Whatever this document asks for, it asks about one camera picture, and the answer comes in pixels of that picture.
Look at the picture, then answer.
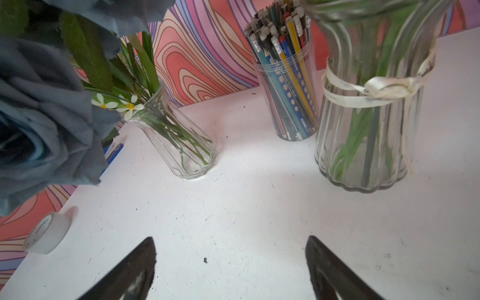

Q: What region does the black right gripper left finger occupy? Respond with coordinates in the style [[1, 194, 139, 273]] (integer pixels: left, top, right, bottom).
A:
[[80, 237, 156, 300]]

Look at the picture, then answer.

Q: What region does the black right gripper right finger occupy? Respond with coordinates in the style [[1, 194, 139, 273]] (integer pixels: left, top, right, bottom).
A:
[[305, 236, 383, 300]]

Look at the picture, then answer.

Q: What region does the small clear glass vase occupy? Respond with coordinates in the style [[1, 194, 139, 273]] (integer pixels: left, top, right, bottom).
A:
[[128, 84, 218, 180]]

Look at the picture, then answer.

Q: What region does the blue rose bouquet left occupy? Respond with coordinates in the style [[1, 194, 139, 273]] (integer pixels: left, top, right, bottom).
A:
[[1, 1, 173, 216]]

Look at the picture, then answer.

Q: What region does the clear pencil cup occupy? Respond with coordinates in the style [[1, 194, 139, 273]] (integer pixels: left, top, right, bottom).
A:
[[244, 1, 320, 141]]

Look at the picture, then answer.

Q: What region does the blue stapler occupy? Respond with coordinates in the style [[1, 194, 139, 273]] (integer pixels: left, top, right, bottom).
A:
[[103, 141, 124, 166]]

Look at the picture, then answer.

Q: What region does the white tape roll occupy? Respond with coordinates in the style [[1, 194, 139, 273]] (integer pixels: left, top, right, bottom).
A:
[[22, 212, 72, 255]]

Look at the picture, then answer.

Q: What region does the ribbed glass vase with ribbon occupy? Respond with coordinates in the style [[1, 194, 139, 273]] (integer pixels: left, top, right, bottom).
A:
[[304, 1, 452, 193]]

